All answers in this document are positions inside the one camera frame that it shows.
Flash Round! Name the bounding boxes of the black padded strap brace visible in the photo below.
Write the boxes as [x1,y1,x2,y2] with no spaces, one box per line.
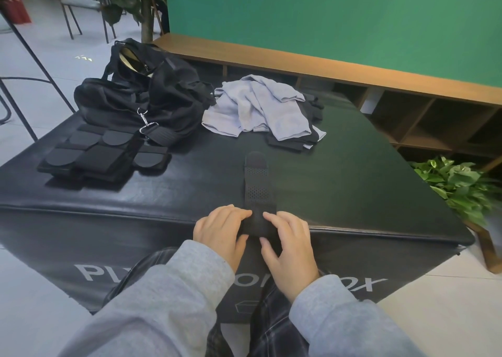
[36,123,172,186]

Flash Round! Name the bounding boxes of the person's right hand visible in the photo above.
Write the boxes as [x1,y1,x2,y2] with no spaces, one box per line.
[260,211,321,303]

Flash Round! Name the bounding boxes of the wooden plant stand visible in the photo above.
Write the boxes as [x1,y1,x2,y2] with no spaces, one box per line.
[466,219,502,274]

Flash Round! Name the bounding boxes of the grey towel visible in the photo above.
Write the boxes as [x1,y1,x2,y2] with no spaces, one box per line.
[202,75,327,142]

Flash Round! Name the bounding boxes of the person's right forearm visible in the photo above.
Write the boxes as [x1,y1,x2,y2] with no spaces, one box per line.
[287,276,428,357]

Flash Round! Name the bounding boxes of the black folded garment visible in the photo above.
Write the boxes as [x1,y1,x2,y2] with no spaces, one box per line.
[265,93,327,154]

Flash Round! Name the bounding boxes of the tall indoor tree plant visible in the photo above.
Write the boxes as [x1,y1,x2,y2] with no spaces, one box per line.
[63,0,168,44]

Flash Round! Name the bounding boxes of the black perforated support strap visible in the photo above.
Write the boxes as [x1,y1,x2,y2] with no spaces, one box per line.
[240,151,278,239]

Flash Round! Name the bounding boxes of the black duffel bag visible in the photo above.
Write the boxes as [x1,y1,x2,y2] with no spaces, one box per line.
[74,38,217,146]

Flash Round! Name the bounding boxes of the wooden cubby shelf bench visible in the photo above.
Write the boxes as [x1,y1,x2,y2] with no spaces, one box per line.
[151,33,502,173]

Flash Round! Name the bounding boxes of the grey seat metal chair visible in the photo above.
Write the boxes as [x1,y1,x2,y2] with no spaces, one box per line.
[50,0,119,44]

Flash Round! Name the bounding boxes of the black padded box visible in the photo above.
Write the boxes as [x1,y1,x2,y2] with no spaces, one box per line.
[0,92,476,327]

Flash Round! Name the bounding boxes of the green leafy potted plant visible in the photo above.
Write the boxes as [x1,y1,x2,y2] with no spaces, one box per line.
[408,156,502,229]

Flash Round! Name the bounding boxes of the person's left hand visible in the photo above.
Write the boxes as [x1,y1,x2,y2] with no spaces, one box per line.
[193,205,253,273]

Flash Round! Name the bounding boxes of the black metal stool frame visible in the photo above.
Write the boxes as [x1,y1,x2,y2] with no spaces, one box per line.
[0,7,77,142]

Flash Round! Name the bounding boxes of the red fire extinguisher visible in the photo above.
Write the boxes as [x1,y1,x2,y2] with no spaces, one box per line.
[0,0,32,27]

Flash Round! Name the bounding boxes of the person's plaid trousers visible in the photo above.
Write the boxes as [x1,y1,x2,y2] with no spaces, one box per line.
[103,246,334,357]

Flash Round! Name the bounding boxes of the silver metal snap hook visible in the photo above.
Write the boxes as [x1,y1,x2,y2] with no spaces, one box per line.
[137,107,160,131]

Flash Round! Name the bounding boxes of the person's left forearm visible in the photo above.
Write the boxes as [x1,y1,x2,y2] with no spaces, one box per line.
[59,239,236,357]

